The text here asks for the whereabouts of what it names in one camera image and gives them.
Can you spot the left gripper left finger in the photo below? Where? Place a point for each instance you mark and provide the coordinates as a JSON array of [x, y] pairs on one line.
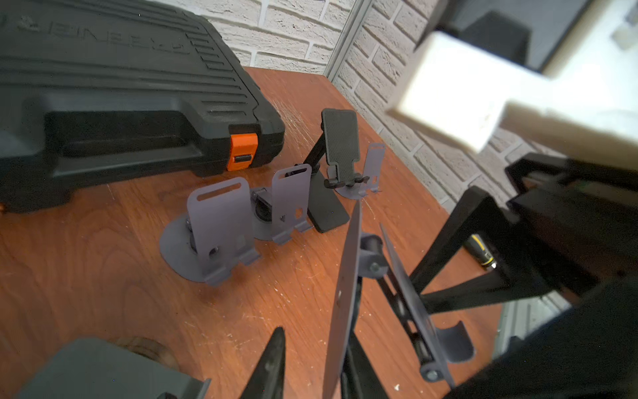
[[267, 380]]

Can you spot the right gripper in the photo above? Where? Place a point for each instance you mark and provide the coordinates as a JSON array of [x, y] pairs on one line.
[[571, 228]]

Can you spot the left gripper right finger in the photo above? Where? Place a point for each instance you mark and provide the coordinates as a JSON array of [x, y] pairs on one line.
[[358, 377]]

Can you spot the purple-grey phone stand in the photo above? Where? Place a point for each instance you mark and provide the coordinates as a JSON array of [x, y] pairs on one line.
[[282, 207]]

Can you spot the dark grey stand wooden base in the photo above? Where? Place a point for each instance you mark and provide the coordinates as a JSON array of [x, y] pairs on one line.
[[94, 368]]

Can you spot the black phone stand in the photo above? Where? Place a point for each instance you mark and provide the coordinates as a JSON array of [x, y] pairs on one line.
[[332, 159]]

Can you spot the yellow black screwdriver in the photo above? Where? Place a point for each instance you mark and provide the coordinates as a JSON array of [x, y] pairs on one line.
[[480, 252]]

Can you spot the right corner aluminium profile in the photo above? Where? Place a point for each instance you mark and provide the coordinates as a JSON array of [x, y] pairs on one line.
[[347, 37]]

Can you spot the black plastic tool case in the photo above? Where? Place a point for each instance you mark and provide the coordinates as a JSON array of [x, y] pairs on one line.
[[94, 92]]

